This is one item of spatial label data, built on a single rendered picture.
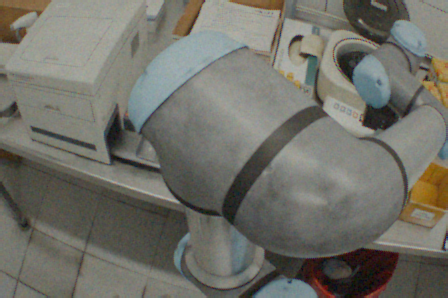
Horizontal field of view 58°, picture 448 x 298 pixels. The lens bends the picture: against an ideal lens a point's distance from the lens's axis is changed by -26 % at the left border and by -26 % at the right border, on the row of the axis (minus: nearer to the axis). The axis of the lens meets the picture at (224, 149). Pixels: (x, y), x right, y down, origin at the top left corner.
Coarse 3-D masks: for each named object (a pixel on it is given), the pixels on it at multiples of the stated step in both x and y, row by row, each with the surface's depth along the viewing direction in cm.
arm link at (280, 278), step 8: (272, 272) 75; (264, 280) 73; (272, 280) 73; (280, 280) 71; (288, 280) 72; (296, 280) 72; (248, 288) 72; (256, 288) 72; (264, 288) 70; (272, 288) 70; (280, 288) 70; (288, 288) 71; (296, 288) 71; (304, 288) 71; (240, 296) 72; (248, 296) 71; (256, 296) 70; (264, 296) 70; (272, 296) 70; (280, 296) 70; (288, 296) 70; (296, 296) 70; (304, 296) 70; (312, 296) 70
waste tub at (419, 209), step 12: (432, 168) 106; (444, 168) 104; (420, 180) 112; (432, 180) 110; (444, 180) 106; (408, 192) 103; (420, 192) 110; (432, 192) 110; (444, 192) 103; (408, 204) 100; (420, 204) 98; (432, 204) 108; (444, 204) 100; (408, 216) 104; (420, 216) 102; (432, 216) 100
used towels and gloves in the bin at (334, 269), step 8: (328, 264) 168; (336, 264) 168; (344, 264) 171; (328, 272) 167; (336, 272) 167; (344, 272) 166; (352, 272) 167; (336, 280) 166; (344, 280) 163; (352, 280) 164; (328, 288) 167; (336, 288) 162; (344, 288) 162; (352, 288) 163
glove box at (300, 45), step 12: (288, 24) 130; (300, 24) 131; (288, 36) 127; (300, 36) 129; (312, 36) 125; (288, 48) 127; (300, 48) 123; (312, 48) 123; (276, 60) 122; (288, 60) 122; (300, 60) 125; (312, 60) 123; (300, 72) 120; (312, 72) 121; (300, 84) 119; (312, 84) 118
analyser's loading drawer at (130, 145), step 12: (120, 132) 113; (132, 132) 113; (108, 144) 111; (120, 144) 111; (132, 144) 111; (144, 144) 111; (120, 156) 110; (132, 156) 109; (144, 156) 109; (156, 156) 106
